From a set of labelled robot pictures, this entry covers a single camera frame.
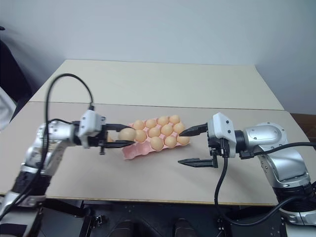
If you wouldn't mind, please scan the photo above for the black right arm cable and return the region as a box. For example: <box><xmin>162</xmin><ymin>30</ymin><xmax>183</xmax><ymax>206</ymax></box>
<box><xmin>238</xmin><ymin>141</ymin><xmax>316</xmax><ymax>160</ymax></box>

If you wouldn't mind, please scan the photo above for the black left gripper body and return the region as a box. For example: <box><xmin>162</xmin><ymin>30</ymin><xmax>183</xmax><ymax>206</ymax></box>
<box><xmin>86</xmin><ymin>122</ymin><xmax>111</xmax><ymax>156</ymax></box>

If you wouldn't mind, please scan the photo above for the black under-table frame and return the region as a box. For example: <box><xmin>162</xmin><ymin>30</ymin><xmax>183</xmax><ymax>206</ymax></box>
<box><xmin>37</xmin><ymin>197</ymin><xmax>287</xmax><ymax>237</ymax></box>

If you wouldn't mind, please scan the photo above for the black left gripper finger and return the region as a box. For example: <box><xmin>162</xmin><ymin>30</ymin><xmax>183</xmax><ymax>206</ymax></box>
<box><xmin>107</xmin><ymin>124</ymin><xmax>128</xmax><ymax>132</ymax></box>
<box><xmin>103</xmin><ymin>140</ymin><xmax>136</xmax><ymax>149</ymax></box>

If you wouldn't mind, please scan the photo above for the white cloth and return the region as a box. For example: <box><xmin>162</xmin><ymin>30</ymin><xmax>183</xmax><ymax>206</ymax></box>
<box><xmin>0</xmin><ymin>87</ymin><xmax>17</xmax><ymax>132</ymax></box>

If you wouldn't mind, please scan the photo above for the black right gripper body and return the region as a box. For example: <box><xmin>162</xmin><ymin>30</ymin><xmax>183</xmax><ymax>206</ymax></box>
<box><xmin>203</xmin><ymin>122</ymin><xmax>227</xmax><ymax>169</ymax></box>

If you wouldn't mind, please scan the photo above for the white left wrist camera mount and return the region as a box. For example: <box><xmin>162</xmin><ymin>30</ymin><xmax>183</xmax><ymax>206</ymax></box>
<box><xmin>78</xmin><ymin>109</ymin><xmax>106</xmax><ymax>149</ymax></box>

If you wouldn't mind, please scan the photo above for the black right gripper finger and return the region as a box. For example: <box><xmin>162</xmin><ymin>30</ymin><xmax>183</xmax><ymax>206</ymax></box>
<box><xmin>177</xmin><ymin>158</ymin><xmax>213</xmax><ymax>169</ymax></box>
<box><xmin>178</xmin><ymin>124</ymin><xmax>207</xmax><ymax>137</ymax></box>

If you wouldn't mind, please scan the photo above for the pink egg tray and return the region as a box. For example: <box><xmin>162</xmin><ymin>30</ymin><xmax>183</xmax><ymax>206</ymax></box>
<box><xmin>122</xmin><ymin>120</ymin><xmax>191</xmax><ymax>162</ymax></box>

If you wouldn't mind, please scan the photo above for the black garment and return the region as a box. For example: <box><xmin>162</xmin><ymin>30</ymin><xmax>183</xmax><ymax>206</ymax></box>
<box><xmin>0</xmin><ymin>24</ymin><xmax>34</xmax><ymax>106</ymax></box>

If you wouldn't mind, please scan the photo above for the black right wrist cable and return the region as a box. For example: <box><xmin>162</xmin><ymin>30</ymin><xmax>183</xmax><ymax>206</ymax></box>
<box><xmin>213</xmin><ymin>138</ymin><xmax>316</xmax><ymax>226</ymax></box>

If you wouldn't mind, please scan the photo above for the dark rounded shape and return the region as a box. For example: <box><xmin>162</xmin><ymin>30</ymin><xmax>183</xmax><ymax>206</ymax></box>
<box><xmin>113</xmin><ymin>219</ymin><xmax>136</xmax><ymax>237</ymax></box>
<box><xmin>173</xmin><ymin>218</ymin><xmax>196</xmax><ymax>237</ymax></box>

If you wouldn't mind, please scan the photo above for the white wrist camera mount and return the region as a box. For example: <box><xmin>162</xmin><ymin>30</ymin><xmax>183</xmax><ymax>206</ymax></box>
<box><xmin>206</xmin><ymin>113</ymin><xmax>236</xmax><ymax>158</ymax></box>
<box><xmin>78</xmin><ymin>109</ymin><xmax>106</xmax><ymax>149</ymax></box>

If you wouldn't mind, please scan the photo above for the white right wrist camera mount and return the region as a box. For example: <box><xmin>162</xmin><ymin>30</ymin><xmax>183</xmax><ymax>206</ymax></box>
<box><xmin>206</xmin><ymin>113</ymin><xmax>236</xmax><ymax>158</ymax></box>

